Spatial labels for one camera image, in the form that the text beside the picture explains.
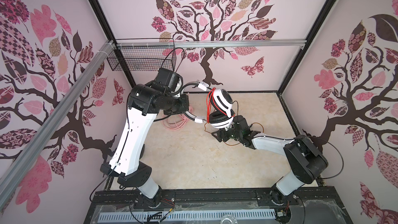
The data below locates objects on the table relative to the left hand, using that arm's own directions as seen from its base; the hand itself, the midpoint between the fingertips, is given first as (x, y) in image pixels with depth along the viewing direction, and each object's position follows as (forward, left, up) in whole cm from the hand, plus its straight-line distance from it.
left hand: (186, 110), depth 63 cm
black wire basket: (+47, +30, -3) cm, 55 cm away
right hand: (+7, -15, -28) cm, 32 cm away
